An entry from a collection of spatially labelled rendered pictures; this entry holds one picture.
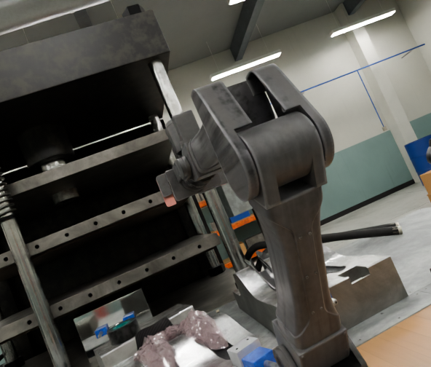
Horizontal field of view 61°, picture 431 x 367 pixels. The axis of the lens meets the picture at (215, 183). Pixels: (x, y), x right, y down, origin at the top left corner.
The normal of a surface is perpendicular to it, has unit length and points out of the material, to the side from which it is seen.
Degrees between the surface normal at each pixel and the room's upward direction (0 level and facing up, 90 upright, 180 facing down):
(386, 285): 90
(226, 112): 64
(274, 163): 107
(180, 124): 89
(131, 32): 90
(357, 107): 90
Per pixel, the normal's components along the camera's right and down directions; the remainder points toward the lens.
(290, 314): -0.90, 0.25
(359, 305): 0.18, -0.15
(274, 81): 0.00, -0.55
